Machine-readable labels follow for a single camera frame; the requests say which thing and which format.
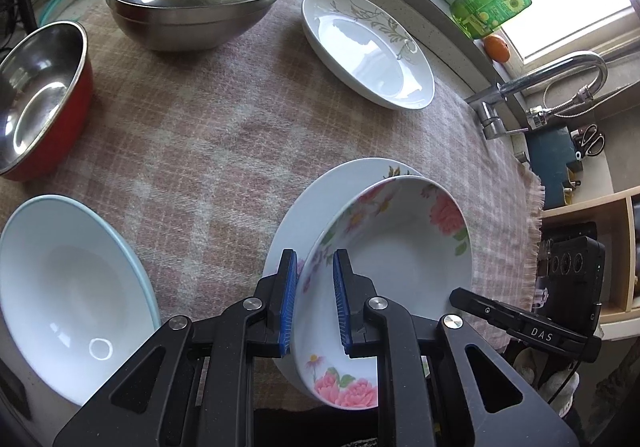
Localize light blue bowl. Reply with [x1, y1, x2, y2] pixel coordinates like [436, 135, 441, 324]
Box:
[0, 195, 162, 407]

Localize green dish soap bottle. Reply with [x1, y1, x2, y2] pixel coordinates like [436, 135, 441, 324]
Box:
[451, 0, 557, 40]

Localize pink floral white bowl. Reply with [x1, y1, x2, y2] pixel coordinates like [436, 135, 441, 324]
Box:
[291, 175, 473, 410]

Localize red stainless steel bowl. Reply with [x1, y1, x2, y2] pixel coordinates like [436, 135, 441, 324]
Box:
[0, 21, 94, 182]

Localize person's right hand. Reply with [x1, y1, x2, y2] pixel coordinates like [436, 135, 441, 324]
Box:
[515, 346, 581, 420]

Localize white floral plate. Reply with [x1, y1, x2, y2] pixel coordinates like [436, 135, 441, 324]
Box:
[260, 158, 431, 400]

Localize dark blue container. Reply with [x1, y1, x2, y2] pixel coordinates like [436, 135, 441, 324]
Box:
[525, 126, 586, 210]

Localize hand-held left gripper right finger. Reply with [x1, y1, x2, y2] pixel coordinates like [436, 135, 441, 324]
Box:
[332, 248, 581, 447]

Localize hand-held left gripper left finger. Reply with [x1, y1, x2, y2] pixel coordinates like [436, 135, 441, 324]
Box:
[52, 249, 299, 447]

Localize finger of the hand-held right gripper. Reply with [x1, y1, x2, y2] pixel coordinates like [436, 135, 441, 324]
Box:
[449, 287, 603, 364]

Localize wooden shelf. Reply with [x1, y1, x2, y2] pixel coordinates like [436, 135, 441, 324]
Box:
[540, 187, 640, 340]

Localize chrome kitchen faucet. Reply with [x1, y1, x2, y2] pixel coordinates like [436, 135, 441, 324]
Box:
[464, 52, 609, 140]

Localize black scissors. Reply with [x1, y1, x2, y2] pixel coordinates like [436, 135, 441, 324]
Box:
[574, 123, 607, 161]

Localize pink plaid cloth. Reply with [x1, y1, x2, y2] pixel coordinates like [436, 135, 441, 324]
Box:
[0, 0, 544, 413]

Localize orange fruit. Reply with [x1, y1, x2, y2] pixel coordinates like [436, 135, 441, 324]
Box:
[484, 34, 512, 64]

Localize white plate gold leaf pattern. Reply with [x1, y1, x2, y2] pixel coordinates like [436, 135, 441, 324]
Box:
[302, 0, 436, 110]

